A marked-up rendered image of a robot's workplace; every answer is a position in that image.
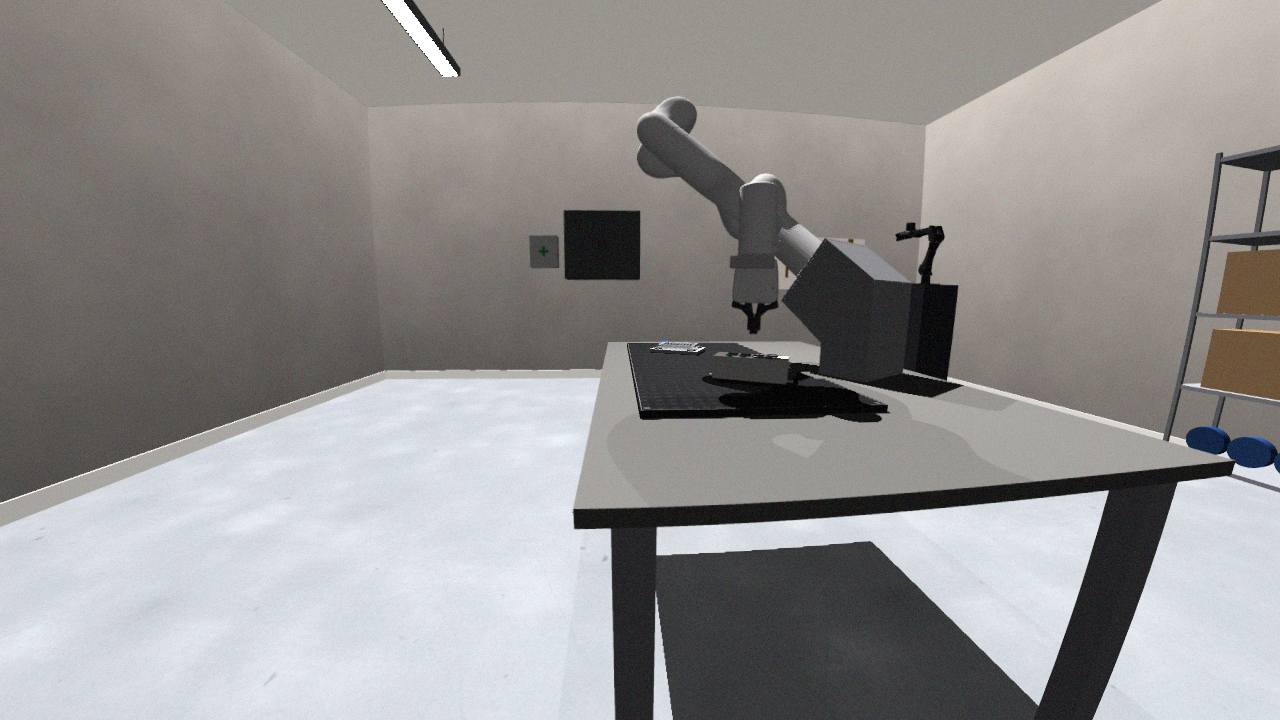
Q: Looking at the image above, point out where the white operator panel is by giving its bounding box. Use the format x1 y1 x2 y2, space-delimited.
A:
709 352 794 384

